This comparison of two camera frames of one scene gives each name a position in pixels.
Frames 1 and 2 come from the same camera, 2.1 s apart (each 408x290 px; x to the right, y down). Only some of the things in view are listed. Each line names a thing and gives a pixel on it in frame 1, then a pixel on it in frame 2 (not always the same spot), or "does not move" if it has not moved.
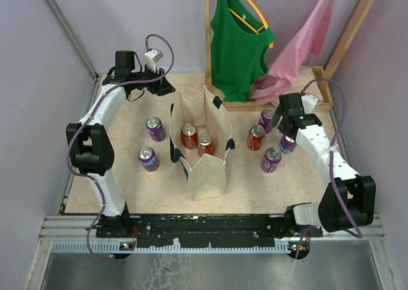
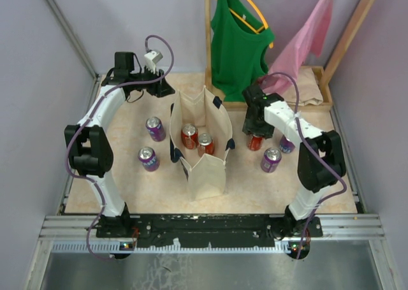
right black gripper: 278,117 -> 266,131
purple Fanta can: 287,145 does not move
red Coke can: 205,145 does not move
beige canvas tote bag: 206,175 does not move
